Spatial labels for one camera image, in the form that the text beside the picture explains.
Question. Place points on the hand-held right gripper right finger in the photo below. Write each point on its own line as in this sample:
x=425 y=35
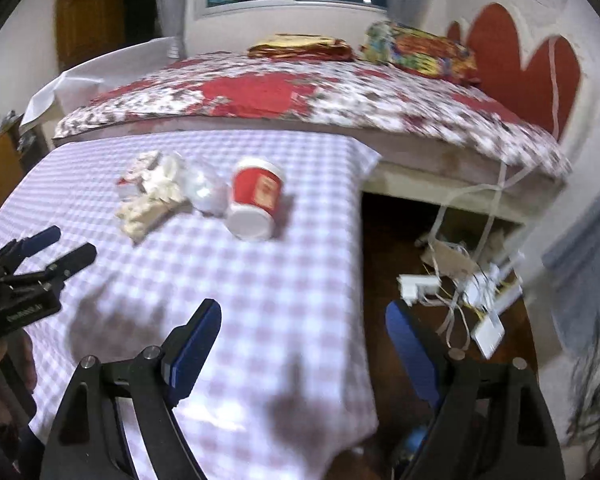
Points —
x=410 y=355

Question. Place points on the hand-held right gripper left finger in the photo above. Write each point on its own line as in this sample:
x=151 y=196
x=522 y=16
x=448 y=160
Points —
x=195 y=350

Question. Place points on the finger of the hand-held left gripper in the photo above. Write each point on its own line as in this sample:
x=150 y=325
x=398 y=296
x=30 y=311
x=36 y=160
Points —
x=75 y=260
x=40 y=240

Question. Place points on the white glove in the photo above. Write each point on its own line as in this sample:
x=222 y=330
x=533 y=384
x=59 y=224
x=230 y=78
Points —
x=165 y=177

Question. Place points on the clear plastic bag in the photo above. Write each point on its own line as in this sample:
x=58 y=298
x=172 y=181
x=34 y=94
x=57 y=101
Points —
x=205 y=190

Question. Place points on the red paper cup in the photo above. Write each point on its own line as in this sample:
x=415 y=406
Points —
x=257 y=195

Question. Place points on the person's left hand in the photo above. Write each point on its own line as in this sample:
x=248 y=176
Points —
x=22 y=360

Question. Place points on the white power strip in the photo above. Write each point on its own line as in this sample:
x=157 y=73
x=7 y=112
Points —
x=417 y=287

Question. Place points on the pink checked tablecloth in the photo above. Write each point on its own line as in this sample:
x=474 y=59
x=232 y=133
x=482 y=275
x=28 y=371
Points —
x=260 y=310

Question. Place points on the white router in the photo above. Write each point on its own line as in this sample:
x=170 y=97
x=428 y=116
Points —
x=487 y=335

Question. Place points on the cardboard box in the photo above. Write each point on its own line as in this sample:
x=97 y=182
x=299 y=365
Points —
x=447 y=260

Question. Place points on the dark hanging strands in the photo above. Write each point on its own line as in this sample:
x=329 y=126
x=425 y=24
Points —
x=595 y=400

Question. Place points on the long grey curtain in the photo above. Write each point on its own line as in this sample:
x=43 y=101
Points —
x=585 y=270

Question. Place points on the brown wooden door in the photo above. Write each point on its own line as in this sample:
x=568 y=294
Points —
x=90 y=25

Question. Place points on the bed with floral sheet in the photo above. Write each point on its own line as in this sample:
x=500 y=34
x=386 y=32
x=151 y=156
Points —
x=260 y=90

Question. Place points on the colourful printed pillow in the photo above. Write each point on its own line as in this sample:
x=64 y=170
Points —
x=420 y=50

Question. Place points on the folded yellow red blanket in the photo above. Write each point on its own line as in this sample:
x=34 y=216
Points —
x=300 y=47

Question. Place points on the red and white headboard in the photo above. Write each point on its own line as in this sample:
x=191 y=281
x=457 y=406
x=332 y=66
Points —
x=505 y=45

